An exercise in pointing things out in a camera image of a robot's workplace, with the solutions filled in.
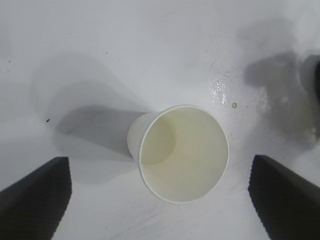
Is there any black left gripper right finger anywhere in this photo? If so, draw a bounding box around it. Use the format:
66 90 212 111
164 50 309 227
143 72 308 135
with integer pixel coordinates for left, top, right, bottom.
247 154 320 240

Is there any black cloth rag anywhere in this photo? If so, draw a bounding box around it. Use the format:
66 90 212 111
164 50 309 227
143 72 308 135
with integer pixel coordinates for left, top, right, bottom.
308 54 320 101

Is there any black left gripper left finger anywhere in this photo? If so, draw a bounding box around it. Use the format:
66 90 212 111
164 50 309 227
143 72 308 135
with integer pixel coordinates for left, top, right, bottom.
0 156 73 240

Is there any white paper cup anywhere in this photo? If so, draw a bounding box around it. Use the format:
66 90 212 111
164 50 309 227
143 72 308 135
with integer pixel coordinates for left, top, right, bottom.
126 104 230 204

